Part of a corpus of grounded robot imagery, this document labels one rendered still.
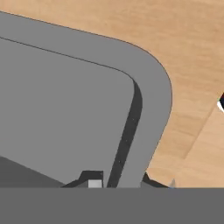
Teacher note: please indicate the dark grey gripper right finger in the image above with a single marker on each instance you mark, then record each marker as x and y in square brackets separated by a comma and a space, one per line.
[149, 183]

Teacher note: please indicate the black and white round thing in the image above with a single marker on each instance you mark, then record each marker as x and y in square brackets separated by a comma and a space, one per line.
[221, 105]

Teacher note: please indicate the grey rounded flat platform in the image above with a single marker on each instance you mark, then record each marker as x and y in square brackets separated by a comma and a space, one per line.
[73, 116]

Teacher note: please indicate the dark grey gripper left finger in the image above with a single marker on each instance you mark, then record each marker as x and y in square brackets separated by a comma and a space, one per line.
[92, 176]

